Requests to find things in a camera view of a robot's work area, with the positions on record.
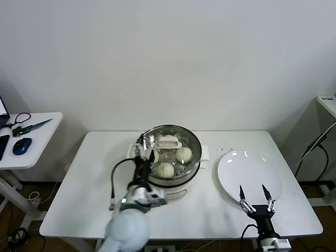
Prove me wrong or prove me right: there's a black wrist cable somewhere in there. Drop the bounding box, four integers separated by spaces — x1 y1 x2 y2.
240 224 260 252
109 156 139 211

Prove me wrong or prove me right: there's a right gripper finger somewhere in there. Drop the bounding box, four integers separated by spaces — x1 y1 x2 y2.
261 184 276 212
238 185 257 214

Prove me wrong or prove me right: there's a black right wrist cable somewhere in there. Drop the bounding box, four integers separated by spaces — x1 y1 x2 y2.
240 224 260 252

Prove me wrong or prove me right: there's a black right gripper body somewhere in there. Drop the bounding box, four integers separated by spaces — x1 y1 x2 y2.
246 205 276 236

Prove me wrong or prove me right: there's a glass lid with white handle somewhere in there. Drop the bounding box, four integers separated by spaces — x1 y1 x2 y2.
135 125 203 182

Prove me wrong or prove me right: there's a stainless steel steamer basket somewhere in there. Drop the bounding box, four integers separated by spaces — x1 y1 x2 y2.
135 124 204 187

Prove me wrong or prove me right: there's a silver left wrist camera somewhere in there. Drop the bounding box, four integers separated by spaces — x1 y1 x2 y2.
148 191 168 208

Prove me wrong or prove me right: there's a black floor cable bundle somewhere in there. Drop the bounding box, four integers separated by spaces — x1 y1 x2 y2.
9 227 29 245

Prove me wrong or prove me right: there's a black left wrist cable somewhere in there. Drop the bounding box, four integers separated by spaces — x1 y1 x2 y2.
109 156 139 211

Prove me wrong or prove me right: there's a blue computer mouse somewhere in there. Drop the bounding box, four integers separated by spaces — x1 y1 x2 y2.
13 137 33 155

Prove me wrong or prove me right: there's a white electric cooker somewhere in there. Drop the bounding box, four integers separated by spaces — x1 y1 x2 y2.
127 143 212 204

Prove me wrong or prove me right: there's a white round plate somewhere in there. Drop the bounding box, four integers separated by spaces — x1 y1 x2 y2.
217 150 284 208

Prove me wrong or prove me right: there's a thin white hanging cable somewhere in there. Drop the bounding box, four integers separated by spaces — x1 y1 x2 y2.
301 122 336 161

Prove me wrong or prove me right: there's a white power strip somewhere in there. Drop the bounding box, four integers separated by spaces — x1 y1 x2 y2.
148 244 176 252

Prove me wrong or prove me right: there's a black smartphone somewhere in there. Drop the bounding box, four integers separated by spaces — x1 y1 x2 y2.
0 133 11 161

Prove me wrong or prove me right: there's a black laptop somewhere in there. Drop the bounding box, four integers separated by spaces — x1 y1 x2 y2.
0 96 11 130

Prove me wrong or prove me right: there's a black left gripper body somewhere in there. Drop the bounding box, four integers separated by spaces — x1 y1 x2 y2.
132 156 153 186

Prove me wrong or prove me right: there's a black cable with adapter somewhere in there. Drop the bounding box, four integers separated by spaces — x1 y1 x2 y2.
295 133 330 183

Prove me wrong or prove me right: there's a white side table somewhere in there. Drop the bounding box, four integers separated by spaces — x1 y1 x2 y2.
0 111 64 229

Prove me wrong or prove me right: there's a white coiled floor cable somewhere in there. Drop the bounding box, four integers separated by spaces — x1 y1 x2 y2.
28 191 42 204

